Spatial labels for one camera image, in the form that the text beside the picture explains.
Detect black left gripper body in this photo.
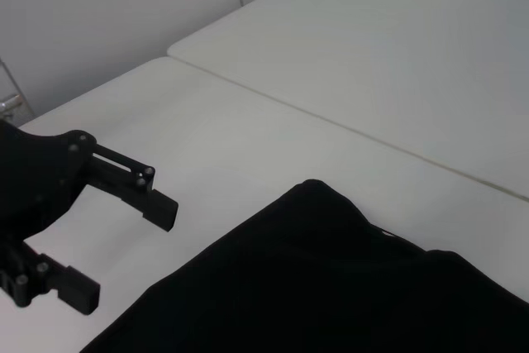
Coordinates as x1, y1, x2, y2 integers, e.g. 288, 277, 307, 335
0, 119, 99, 275

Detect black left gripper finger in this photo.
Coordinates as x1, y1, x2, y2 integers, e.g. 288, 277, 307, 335
84, 140, 180, 232
0, 244, 102, 315

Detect black shirt with FREE print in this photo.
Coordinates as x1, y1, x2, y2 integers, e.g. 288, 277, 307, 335
80, 178, 529, 353

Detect silver round plug connector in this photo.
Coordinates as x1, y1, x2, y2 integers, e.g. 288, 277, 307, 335
0, 93, 21, 119

